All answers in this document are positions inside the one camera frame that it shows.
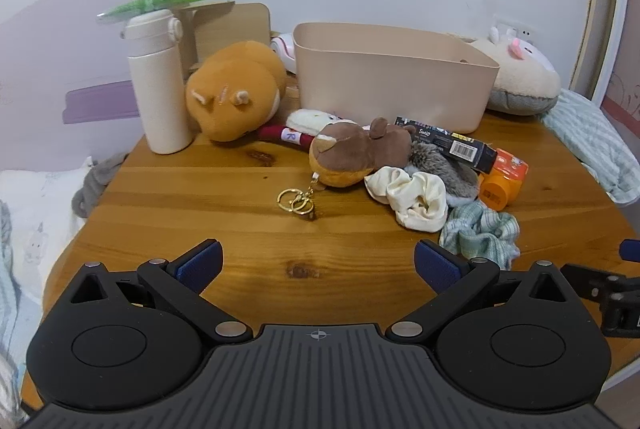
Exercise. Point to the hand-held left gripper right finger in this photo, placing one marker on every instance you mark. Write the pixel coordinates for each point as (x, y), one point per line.
(435, 266)

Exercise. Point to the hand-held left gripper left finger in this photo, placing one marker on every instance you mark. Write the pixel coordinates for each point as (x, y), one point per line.
(200, 266)

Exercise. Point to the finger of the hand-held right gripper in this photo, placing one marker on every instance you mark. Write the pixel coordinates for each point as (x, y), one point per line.
(590, 279)
(631, 250)

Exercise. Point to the white cat plush red body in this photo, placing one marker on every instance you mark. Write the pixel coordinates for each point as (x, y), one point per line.
(310, 121)

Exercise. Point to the beige plastic container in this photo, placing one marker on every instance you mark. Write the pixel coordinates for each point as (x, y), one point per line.
(390, 84)

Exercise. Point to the green plaid scrunchie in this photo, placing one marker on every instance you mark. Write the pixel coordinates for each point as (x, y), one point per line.
(480, 229)

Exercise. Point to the cream scrunchie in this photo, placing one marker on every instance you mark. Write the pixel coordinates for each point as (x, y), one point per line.
(415, 196)

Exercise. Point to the grey fur scrunchie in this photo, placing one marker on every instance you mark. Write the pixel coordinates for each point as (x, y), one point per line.
(445, 169)

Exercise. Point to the orange plastic bottle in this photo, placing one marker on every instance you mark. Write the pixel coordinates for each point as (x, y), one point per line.
(500, 189)

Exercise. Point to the green striped blanket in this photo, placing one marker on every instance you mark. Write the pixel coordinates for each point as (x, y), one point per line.
(595, 144)

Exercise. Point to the black cardboard box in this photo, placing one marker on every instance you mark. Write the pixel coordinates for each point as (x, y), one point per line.
(450, 144)

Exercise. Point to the grey cloth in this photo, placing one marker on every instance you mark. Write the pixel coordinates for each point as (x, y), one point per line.
(97, 181)

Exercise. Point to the white insulated bottle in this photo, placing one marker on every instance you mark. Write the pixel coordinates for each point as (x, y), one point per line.
(157, 99)

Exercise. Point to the orange hamster plush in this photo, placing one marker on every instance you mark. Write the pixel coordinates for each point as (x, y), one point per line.
(235, 94)

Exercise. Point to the white printed bedsheet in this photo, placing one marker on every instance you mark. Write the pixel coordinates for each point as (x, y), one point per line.
(30, 219)

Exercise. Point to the cream plush with pink bow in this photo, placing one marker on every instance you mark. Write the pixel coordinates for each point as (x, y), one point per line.
(520, 79)

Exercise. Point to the brown cardboard box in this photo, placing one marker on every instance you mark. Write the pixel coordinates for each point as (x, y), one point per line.
(187, 39)

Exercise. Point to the white pink round toy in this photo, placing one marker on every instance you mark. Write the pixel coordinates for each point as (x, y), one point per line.
(284, 51)

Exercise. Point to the light wooden board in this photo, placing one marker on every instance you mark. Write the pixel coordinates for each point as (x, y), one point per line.
(235, 29)

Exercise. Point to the cream pink floral headboard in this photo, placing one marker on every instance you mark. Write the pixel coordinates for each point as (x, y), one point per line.
(607, 9)

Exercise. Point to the green plastic toy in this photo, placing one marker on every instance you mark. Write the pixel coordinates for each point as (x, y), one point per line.
(165, 0)

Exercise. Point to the purple headboard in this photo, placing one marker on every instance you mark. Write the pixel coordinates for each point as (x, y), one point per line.
(60, 34)

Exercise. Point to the white wall socket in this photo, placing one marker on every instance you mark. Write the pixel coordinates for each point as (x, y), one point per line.
(522, 29)

